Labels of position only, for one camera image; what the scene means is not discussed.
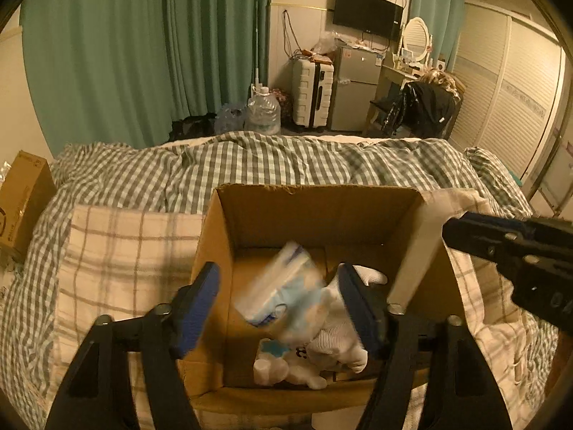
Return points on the narrow green curtain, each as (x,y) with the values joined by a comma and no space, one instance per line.
(436,9)

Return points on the green checkered pillow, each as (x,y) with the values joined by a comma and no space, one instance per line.
(494,174)

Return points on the large clear water jug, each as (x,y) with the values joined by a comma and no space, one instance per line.
(264,109)

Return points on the white oval vanity mirror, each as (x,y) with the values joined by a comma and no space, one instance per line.
(416,38)

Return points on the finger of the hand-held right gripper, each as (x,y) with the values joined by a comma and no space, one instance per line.
(483,233)

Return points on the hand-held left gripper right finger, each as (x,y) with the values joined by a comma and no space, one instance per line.
(360,313)

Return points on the white plush toy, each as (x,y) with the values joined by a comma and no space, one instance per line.
(275,369)

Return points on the beige plaid blanket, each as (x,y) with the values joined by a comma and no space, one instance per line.
(121,268)

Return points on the white dressing table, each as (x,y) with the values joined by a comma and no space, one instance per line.
(398,76)

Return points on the wide green curtain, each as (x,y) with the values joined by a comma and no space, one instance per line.
(116,49)

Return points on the black jacket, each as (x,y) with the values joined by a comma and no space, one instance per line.
(427,107)

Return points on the closed brown cardboard box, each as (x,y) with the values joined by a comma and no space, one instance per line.
(22,201)

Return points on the thin white pole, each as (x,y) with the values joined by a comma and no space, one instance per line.
(257,45)

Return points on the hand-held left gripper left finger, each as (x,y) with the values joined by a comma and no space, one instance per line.
(199,309)

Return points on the white hard suitcase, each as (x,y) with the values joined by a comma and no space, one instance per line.
(312,92)

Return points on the white ribbed sock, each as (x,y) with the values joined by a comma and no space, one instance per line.
(333,336)

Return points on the black wall television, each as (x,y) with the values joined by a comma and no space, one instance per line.
(366,11)

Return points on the clear plastic bag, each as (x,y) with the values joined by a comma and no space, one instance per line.
(327,45)

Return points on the dark floor bag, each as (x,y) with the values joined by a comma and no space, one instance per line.
(190,127)

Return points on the green checkered duvet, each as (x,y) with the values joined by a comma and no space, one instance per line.
(250,161)

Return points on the floral bag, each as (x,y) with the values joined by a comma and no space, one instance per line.
(281,98)

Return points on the small silver fridge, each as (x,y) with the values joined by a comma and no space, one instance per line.
(356,89)

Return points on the white sliding wardrobe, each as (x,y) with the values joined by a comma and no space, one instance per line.
(506,85)

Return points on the blue white tissue packet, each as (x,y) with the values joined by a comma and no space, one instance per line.
(282,286)

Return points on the crumpled clear plastic jug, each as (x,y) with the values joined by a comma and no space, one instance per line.
(230,118)

